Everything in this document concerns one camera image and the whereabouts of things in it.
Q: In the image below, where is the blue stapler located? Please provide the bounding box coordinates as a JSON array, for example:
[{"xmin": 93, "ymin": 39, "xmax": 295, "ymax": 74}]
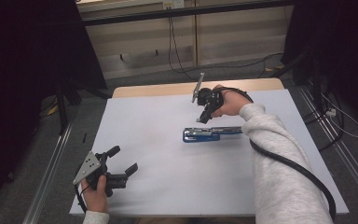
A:
[{"xmin": 182, "ymin": 125, "xmax": 244, "ymax": 144}]

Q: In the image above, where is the white power strip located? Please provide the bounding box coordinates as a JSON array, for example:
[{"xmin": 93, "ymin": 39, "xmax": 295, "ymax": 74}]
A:
[{"xmin": 162, "ymin": 0, "xmax": 186, "ymax": 10}]

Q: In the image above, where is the black floor cable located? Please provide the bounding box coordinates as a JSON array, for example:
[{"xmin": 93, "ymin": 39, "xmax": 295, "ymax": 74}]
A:
[{"xmin": 183, "ymin": 51, "xmax": 284, "ymax": 79}]

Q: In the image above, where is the black cable bundle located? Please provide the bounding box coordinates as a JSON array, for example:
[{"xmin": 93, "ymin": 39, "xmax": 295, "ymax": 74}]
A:
[{"xmin": 301, "ymin": 73, "xmax": 347, "ymax": 153}]

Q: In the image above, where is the black hanging cable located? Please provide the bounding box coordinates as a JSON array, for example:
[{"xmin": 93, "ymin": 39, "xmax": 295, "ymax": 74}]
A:
[{"xmin": 167, "ymin": 7, "xmax": 200, "ymax": 81}]

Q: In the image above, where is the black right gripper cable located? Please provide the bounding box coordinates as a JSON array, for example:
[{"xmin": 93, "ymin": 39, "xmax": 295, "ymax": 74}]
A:
[{"xmin": 213, "ymin": 86, "xmax": 337, "ymax": 222}]

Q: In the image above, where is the person's right hand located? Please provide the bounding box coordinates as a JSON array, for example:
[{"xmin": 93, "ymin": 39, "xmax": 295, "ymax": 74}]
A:
[{"xmin": 210, "ymin": 84, "xmax": 255, "ymax": 119}]

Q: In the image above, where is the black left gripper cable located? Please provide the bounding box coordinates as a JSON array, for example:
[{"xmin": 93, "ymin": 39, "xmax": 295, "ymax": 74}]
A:
[{"xmin": 74, "ymin": 182, "xmax": 89, "ymax": 215}]

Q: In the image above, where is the person's left hand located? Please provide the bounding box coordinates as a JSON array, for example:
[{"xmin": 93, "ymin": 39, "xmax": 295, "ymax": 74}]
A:
[{"xmin": 80, "ymin": 175, "xmax": 110, "ymax": 215}]

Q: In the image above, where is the metal floor rail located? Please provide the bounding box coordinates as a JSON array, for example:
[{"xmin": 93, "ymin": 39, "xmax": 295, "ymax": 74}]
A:
[
  {"xmin": 22, "ymin": 119, "xmax": 75, "ymax": 224},
  {"xmin": 296, "ymin": 84, "xmax": 358, "ymax": 213}
]

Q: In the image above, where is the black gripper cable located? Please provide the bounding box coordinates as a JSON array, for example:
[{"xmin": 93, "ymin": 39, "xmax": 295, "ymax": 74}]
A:
[
  {"xmin": 74, "ymin": 182, "xmax": 89, "ymax": 215},
  {"xmin": 213, "ymin": 86, "xmax": 337, "ymax": 222}
]

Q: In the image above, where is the black stand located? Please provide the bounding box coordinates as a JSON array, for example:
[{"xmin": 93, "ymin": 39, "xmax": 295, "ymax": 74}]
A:
[{"xmin": 55, "ymin": 81, "xmax": 113, "ymax": 135}]

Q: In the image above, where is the white table mat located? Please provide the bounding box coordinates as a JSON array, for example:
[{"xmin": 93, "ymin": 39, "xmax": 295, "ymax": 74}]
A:
[{"xmin": 69, "ymin": 88, "xmax": 350, "ymax": 217}]

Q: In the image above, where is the black metal beam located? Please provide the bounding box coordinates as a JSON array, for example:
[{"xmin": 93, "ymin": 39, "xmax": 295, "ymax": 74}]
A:
[{"xmin": 82, "ymin": 0, "xmax": 295, "ymax": 27}]

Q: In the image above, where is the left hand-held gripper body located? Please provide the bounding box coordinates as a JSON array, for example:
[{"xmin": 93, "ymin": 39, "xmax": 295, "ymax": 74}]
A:
[{"xmin": 72, "ymin": 150, "xmax": 129, "ymax": 198}]

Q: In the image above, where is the white cable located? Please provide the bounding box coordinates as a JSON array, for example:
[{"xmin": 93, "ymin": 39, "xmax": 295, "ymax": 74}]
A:
[{"xmin": 320, "ymin": 92, "xmax": 358, "ymax": 139}]

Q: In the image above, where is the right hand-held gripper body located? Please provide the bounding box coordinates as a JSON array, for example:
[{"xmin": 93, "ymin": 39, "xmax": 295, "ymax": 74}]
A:
[{"xmin": 191, "ymin": 72, "xmax": 226, "ymax": 110}]

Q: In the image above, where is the light wooden cabinet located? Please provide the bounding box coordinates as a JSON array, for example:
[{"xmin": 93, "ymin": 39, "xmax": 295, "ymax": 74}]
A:
[{"xmin": 76, "ymin": 0, "xmax": 295, "ymax": 80}]

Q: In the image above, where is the black curtain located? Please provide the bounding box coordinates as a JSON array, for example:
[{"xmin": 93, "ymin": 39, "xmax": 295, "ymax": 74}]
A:
[
  {"xmin": 0, "ymin": 0, "xmax": 108, "ymax": 216},
  {"xmin": 280, "ymin": 0, "xmax": 358, "ymax": 133}
]

